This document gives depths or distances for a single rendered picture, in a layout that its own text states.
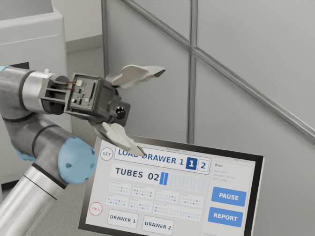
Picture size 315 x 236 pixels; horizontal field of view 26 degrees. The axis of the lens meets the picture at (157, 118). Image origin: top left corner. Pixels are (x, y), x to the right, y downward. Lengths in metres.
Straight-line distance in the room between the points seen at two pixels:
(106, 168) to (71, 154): 0.91
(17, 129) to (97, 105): 0.22
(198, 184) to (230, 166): 0.11
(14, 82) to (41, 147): 0.13
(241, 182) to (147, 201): 0.29
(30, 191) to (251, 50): 1.62
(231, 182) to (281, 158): 0.70
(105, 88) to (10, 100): 0.19
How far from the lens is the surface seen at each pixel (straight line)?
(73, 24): 5.47
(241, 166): 2.02
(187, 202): 2.03
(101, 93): 1.16
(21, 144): 1.31
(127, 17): 3.69
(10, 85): 1.25
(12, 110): 1.28
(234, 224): 2.01
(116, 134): 1.16
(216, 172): 2.03
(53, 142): 1.23
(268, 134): 2.72
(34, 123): 1.29
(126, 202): 2.07
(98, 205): 2.10
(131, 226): 2.06
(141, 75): 1.17
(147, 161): 2.07
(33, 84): 1.22
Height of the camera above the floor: 2.29
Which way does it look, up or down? 30 degrees down
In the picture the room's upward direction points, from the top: straight up
